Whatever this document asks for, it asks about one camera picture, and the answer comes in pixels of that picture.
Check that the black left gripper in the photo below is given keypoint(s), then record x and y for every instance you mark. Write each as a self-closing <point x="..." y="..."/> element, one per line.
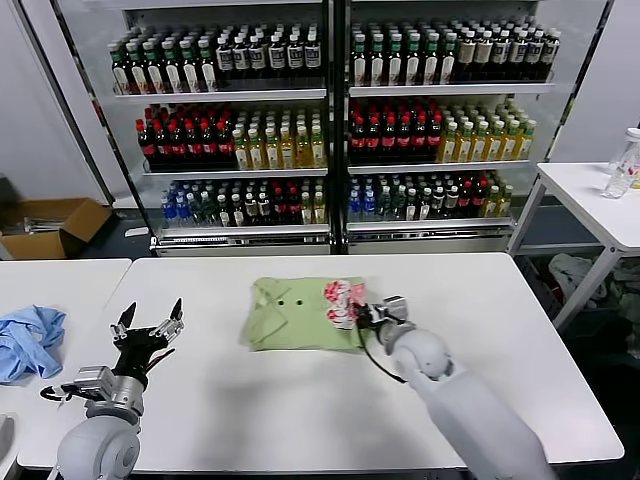
<point x="137" y="350"/>

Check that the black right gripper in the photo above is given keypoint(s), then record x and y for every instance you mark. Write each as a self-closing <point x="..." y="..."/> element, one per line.
<point x="377" y="320"/>

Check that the light green t-shirt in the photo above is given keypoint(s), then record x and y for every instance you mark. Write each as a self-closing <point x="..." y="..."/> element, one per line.
<point x="300" y="325"/>

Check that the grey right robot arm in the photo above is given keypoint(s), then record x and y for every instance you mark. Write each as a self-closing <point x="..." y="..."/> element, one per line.
<point x="450" y="390"/>

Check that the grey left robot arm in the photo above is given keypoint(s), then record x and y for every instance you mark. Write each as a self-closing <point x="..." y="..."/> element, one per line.
<point x="97" y="445"/>

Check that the small white flat object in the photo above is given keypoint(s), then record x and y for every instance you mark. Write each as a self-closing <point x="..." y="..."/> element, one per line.
<point x="136" y="231"/>

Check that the small blue drink bottle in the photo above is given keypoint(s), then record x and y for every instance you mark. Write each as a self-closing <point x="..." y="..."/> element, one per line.
<point x="370" y="206"/>
<point x="181" y="209"/>
<point x="166" y="210"/>
<point x="355" y="206"/>

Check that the small green tinted bottle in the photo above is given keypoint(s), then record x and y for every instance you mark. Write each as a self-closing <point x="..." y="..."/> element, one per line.
<point x="384" y="205"/>
<point x="196" y="209"/>
<point x="209" y="209"/>
<point x="398" y="205"/>

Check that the small yellow juice bottle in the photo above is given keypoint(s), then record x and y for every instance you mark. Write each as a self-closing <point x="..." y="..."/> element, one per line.
<point x="318" y="207"/>
<point x="506" y="201"/>
<point x="305" y="208"/>
<point x="492" y="201"/>

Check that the crumpled light blue shirt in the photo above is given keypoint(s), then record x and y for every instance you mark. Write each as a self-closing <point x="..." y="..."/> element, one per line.
<point x="29" y="340"/>

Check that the small dark bottle white label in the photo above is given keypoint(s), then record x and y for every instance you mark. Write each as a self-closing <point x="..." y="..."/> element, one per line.
<point x="411" y="204"/>
<point x="238" y="210"/>
<point x="425" y="204"/>
<point x="224" y="211"/>

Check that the small cola bottle red cap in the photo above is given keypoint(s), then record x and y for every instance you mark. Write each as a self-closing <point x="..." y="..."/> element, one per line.
<point x="466" y="199"/>
<point x="292" y="208"/>
<point x="480" y="198"/>
<point x="279" y="208"/>

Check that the open brown cardboard box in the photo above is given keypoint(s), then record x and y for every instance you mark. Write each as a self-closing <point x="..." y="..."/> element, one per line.
<point x="82" y="218"/>

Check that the small dark bottle brown label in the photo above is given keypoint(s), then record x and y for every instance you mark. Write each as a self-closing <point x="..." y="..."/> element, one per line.
<point x="438" y="203"/>
<point x="452" y="202"/>
<point x="251" y="209"/>
<point x="264" y="209"/>

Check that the grey metal bar bundle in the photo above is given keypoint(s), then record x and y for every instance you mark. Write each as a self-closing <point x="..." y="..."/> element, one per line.
<point x="38" y="226"/>

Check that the white cooler shelf board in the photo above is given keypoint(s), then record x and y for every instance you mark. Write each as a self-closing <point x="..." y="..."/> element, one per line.
<point x="439" y="167"/>
<point x="223" y="94"/>
<point x="238" y="173"/>
<point x="449" y="90"/>

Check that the grey crumpled cloth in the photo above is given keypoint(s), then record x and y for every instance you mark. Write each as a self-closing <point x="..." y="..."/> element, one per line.
<point x="574" y="274"/>

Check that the white side table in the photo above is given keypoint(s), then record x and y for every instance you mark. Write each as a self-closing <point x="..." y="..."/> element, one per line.
<point x="585" y="200"/>

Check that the dark tea bottle green cap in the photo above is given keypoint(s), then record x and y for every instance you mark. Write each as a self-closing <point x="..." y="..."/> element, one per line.
<point x="122" y="69"/>
<point x="432" y="59"/>
<point x="396" y="60"/>
<point x="360" y="61"/>
<point x="172" y="67"/>
<point x="208" y="66"/>
<point x="414" y="59"/>
<point x="448" y="58"/>
<point x="155" y="68"/>
<point x="378" y="61"/>
<point x="138" y="69"/>
<point x="190" y="67"/>

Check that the dark bottle blue label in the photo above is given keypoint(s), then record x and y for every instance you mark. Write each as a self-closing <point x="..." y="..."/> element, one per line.
<point x="294" y="56"/>
<point x="312" y="55"/>
<point x="256" y="57"/>
<point x="225" y="58"/>
<point x="240" y="57"/>
<point x="276" y="56"/>

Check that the dark green cloth pile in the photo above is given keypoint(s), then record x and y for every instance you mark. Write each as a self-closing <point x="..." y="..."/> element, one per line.
<point x="625" y="289"/>

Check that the open glass cooler door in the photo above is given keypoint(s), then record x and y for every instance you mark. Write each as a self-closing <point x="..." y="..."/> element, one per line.
<point x="68" y="74"/>
<point x="569" y="74"/>

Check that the dark bottle beige label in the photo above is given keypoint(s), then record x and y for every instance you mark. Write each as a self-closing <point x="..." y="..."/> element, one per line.
<point x="519" y="54"/>
<point x="466" y="56"/>
<point x="502" y="55"/>
<point x="485" y="55"/>
<point x="552" y="54"/>
<point x="536" y="54"/>

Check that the small clear plastic bottle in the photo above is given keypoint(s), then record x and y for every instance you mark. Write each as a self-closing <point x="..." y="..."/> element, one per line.
<point x="617" y="184"/>

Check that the clear bottle white cap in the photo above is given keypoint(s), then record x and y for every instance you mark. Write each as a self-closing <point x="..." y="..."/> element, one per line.
<point x="632" y="149"/>

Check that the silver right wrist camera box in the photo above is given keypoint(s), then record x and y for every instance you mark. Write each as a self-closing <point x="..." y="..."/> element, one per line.
<point x="395" y="306"/>

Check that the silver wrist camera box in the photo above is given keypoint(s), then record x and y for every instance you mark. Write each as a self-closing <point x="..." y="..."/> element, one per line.
<point x="395" y="306"/>
<point x="95" y="381"/>

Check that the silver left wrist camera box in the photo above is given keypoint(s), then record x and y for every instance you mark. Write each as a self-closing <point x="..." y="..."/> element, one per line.
<point x="95" y="381"/>

